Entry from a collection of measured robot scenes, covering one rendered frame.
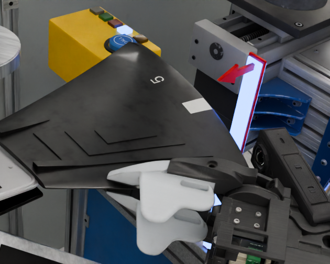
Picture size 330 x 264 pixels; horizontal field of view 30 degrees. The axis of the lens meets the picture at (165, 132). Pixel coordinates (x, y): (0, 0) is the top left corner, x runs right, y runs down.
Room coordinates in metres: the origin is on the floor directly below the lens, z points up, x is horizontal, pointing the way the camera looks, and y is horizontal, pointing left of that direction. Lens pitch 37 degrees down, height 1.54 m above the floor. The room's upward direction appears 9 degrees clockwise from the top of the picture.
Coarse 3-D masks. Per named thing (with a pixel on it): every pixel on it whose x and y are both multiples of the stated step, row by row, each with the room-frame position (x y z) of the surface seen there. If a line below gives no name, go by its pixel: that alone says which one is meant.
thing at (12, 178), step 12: (0, 156) 0.40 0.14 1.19; (0, 168) 0.38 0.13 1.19; (12, 168) 0.38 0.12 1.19; (24, 168) 0.38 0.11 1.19; (0, 180) 0.36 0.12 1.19; (12, 180) 0.36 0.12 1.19; (24, 180) 0.37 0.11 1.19; (36, 180) 0.37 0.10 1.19; (0, 192) 0.35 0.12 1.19; (12, 192) 0.35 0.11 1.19
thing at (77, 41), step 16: (64, 16) 0.87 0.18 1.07; (80, 16) 0.88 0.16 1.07; (96, 16) 0.89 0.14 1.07; (64, 32) 0.83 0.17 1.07; (80, 32) 0.83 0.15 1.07; (96, 32) 0.84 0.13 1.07; (112, 32) 0.84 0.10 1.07; (64, 48) 0.82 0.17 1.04; (80, 48) 0.80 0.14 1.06; (96, 48) 0.79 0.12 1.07; (48, 64) 0.86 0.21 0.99; (64, 64) 0.82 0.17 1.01; (80, 64) 0.79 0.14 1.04; (64, 80) 0.82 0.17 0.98
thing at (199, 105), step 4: (196, 100) 0.55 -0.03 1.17; (200, 100) 0.55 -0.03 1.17; (204, 100) 0.55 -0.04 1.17; (184, 104) 0.53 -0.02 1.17; (188, 104) 0.54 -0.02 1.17; (192, 104) 0.54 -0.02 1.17; (196, 104) 0.54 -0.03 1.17; (200, 104) 0.54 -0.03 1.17; (204, 104) 0.55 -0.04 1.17; (208, 104) 0.55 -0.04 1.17; (188, 108) 0.53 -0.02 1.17; (192, 108) 0.53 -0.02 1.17; (196, 108) 0.53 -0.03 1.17; (200, 108) 0.54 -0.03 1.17; (204, 108) 0.54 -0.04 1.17; (208, 108) 0.54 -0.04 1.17; (192, 112) 0.53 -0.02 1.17
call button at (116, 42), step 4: (116, 36) 0.82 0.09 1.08; (120, 36) 0.82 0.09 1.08; (124, 36) 0.82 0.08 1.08; (128, 36) 0.82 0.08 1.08; (112, 40) 0.80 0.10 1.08; (116, 40) 0.80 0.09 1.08; (120, 40) 0.81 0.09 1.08; (124, 40) 0.81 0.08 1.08; (128, 40) 0.81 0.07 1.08; (132, 40) 0.81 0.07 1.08; (112, 44) 0.79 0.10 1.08; (116, 44) 0.79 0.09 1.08; (120, 44) 0.80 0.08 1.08; (124, 44) 0.80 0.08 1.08; (112, 48) 0.79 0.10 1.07; (116, 48) 0.79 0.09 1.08
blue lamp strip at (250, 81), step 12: (252, 60) 0.63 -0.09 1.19; (252, 72) 0.62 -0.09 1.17; (252, 84) 0.62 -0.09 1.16; (240, 96) 0.63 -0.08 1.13; (252, 96) 0.62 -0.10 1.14; (240, 108) 0.63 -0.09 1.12; (240, 120) 0.62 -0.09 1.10; (240, 132) 0.62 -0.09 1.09; (240, 144) 0.62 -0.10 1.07; (216, 204) 0.63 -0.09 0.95
